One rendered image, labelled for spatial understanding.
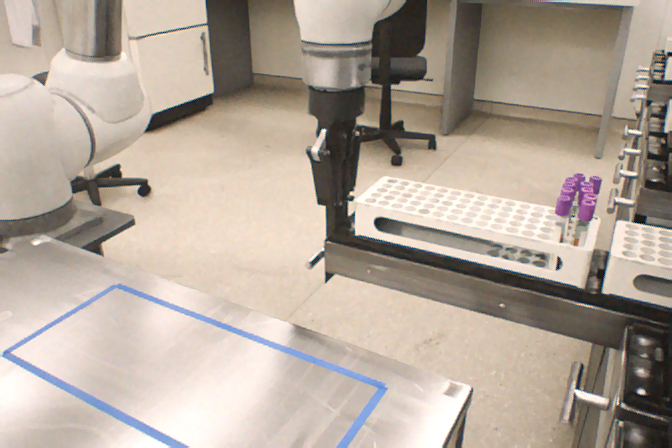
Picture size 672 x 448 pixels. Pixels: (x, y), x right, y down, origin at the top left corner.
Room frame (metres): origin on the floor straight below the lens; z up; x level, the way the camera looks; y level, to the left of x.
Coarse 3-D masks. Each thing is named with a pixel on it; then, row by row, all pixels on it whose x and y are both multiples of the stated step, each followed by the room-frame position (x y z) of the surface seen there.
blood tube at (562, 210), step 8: (560, 200) 0.57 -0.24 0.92; (568, 200) 0.57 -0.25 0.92; (560, 208) 0.57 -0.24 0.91; (568, 208) 0.57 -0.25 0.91; (560, 216) 0.57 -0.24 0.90; (560, 224) 0.57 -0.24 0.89; (560, 232) 0.57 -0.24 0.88; (560, 240) 0.57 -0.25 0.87; (552, 256) 0.58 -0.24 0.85; (552, 264) 0.58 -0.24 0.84
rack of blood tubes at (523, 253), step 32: (384, 192) 0.73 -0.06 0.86; (416, 192) 0.72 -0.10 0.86; (448, 192) 0.72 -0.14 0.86; (384, 224) 0.73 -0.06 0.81; (416, 224) 0.73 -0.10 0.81; (448, 224) 0.63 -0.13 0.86; (480, 224) 0.63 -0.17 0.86; (512, 224) 0.63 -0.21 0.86; (544, 224) 0.63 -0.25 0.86; (480, 256) 0.61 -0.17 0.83; (512, 256) 0.61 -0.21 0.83; (544, 256) 0.61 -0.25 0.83; (576, 256) 0.56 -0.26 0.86
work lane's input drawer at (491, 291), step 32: (352, 224) 0.71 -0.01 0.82; (320, 256) 0.74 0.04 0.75; (352, 256) 0.67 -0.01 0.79; (384, 256) 0.65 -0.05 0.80; (416, 256) 0.64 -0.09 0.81; (416, 288) 0.63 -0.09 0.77; (448, 288) 0.61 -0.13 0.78; (480, 288) 0.59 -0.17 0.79; (512, 288) 0.57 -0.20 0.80; (544, 288) 0.57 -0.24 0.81; (576, 288) 0.55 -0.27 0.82; (512, 320) 0.57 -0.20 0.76; (544, 320) 0.55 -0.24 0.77; (576, 320) 0.54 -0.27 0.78; (608, 320) 0.52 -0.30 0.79; (640, 320) 0.51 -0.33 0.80
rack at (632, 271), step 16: (624, 224) 0.62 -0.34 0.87; (640, 224) 0.62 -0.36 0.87; (624, 240) 0.59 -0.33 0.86; (640, 240) 0.58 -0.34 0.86; (656, 240) 0.58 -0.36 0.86; (608, 256) 0.62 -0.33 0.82; (624, 256) 0.54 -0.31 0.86; (640, 256) 0.55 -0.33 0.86; (656, 256) 0.54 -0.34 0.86; (608, 272) 0.55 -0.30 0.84; (624, 272) 0.54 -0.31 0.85; (640, 272) 0.53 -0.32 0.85; (656, 272) 0.52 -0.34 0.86; (608, 288) 0.54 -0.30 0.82; (624, 288) 0.53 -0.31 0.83; (640, 288) 0.57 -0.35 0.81; (656, 288) 0.57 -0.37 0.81
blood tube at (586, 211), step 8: (584, 200) 0.57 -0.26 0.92; (584, 208) 0.56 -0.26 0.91; (592, 208) 0.56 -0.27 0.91; (584, 216) 0.56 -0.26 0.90; (592, 216) 0.56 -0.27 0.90; (584, 224) 0.56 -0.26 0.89; (576, 232) 0.57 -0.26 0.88; (584, 232) 0.56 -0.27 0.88; (576, 240) 0.57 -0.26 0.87; (584, 240) 0.56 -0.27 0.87
